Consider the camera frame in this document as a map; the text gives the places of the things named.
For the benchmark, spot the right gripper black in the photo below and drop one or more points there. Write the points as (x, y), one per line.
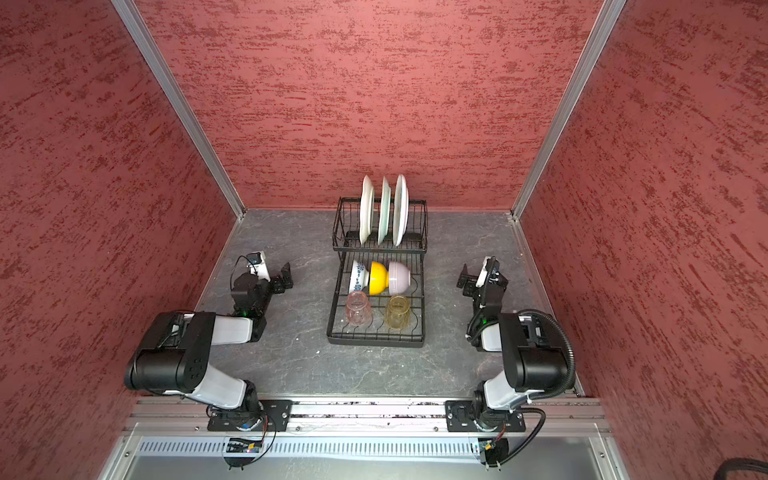
(474, 282)

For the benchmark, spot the middle pale green plate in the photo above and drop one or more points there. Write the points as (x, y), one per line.
(384, 211)

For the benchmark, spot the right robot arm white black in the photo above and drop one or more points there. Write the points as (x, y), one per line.
(538, 358)

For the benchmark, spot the right circuit board connector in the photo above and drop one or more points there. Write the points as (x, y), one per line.
(493, 452)

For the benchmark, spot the circuit board connector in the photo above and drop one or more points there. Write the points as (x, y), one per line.
(243, 445)
(493, 452)

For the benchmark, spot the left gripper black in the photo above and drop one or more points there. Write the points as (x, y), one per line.
(276, 281)

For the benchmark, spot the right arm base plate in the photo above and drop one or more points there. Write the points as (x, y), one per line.
(462, 415)

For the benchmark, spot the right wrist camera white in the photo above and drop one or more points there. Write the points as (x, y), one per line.
(493, 270)

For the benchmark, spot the white slotted cable duct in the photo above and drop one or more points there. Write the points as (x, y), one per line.
(354, 448)

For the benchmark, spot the yellow bowl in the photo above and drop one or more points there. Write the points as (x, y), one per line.
(378, 279)

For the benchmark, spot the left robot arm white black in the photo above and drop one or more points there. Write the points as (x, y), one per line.
(173, 357)

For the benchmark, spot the left white plate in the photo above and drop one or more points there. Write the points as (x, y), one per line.
(366, 209)

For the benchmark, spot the right white floral plate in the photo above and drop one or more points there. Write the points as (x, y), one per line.
(400, 210)

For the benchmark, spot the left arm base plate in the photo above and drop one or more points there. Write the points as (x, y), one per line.
(269, 415)

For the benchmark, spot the right corner aluminium profile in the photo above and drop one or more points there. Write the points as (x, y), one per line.
(604, 24)

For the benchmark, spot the black wire dish rack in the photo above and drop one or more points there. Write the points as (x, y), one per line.
(410, 252)

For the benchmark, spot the white blue floral bowl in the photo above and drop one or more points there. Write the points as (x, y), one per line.
(359, 277)

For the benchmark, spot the amber transparent cup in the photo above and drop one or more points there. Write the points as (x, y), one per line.
(398, 312)

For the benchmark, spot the left circuit board connector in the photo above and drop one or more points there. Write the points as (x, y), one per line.
(243, 445)

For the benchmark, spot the pink transparent cup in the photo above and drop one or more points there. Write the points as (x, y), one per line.
(358, 311)

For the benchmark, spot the aluminium rail front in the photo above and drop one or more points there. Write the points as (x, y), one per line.
(379, 416)

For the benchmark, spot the pale pink bowl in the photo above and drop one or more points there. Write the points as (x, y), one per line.
(399, 278)

